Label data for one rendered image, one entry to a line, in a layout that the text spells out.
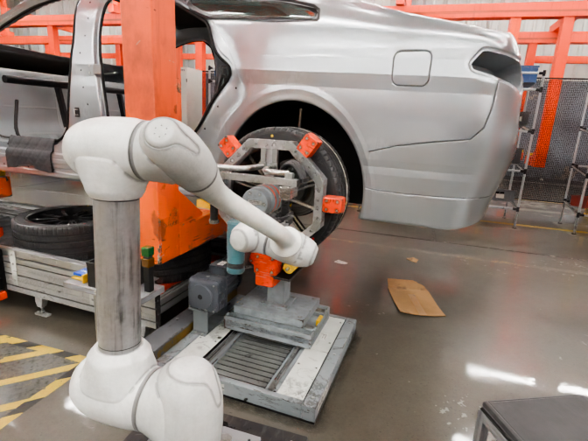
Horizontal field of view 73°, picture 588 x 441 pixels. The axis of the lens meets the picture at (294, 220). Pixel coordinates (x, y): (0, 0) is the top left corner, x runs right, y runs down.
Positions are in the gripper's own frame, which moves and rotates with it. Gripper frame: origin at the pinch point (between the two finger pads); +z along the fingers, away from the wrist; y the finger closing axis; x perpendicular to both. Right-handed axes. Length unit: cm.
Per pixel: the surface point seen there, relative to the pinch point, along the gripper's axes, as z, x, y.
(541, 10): 638, 227, 176
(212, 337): 13, -75, -43
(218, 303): 12, -54, -39
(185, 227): 15, -17, -59
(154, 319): 2, -66, -71
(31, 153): 45, 7, -205
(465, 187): 47, 13, 70
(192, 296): 9, -51, -52
